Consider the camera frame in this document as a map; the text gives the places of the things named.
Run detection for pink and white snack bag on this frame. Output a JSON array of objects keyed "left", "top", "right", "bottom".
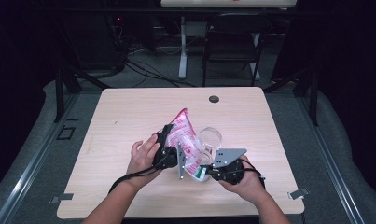
[{"left": 157, "top": 107, "right": 210, "bottom": 183}]

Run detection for white background desk top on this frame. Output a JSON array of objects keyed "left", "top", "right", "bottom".
[{"left": 160, "top": 0, "right": 298, "bottom": 8}]

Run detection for right hand-held gripper black cable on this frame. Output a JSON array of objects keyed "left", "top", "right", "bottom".
[{"left": 241, "top": 158, "right": 267, "bottom": 191}]

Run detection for aluminium floor rail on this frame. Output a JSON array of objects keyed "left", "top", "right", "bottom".
[
  {"left": 295, "top": 95, "right": 367, "bottom": 224},
  {"left": 0, "top": 92, "right": 81, "bottom": 224}
]

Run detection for black folding chair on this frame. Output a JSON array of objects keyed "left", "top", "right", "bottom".
[{"left": 202, "top": 12, "right": 272, "bottom": 88}]

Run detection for black metal stand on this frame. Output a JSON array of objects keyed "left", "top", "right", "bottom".
[
  {"left": 263, "top": 65, "right": 321, "bottom": 127},
  {"left": 52, "top": 60, "right": 113, "bottom": 124}
]

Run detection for person's right hand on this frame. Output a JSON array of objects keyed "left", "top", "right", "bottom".
[{"left": 218, "top": 154, "right": 267, "bottom": 205}]

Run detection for hand-held gripper black cable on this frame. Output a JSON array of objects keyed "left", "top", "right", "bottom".
[
  {"left": 241, "top": 158, "right": 267, "bottom": 191},
  {"left": 107, "top": 160, "right": 170, "bottom": 196}
]

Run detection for person's left hand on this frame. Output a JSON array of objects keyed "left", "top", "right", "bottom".
[{"left": 125, "top": 133, "right": 163, "bottom": 191}]

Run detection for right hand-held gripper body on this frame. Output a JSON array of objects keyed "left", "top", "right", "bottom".
[{"left": 208, "top": 147, "right": 248, "bottom": 187}]

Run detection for left hand-held gripper black cable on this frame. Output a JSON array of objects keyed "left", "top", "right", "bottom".
[{"left": 107, "top": 160, "right": 170, "bottom": 196}]

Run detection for clear glass jar with lid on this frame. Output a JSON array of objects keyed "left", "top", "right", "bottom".
[{"left": 196, "top": 126, "right": 223, "bottom": 183}]

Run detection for grey tape piece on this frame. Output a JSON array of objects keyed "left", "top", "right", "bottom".
[
  {"left": 50, "top": 192, "right": 75, "bottom": 205},
  {"left": 287, "top": 187, "right": 311, "bottom": 201}
]

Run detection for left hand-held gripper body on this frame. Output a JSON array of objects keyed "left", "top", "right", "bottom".
[{"left": 152, "top": 141, "right": 188, "bottom": 181}]

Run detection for dark equipment with red light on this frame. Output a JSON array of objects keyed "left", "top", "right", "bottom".
[{"left": 106, "top": 12, "right": 128, "bottom": 64}]

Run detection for black floor cables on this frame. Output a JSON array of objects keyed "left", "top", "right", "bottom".
[{"left": 123, "top": 58, "right": 197, "bottom": 89}]

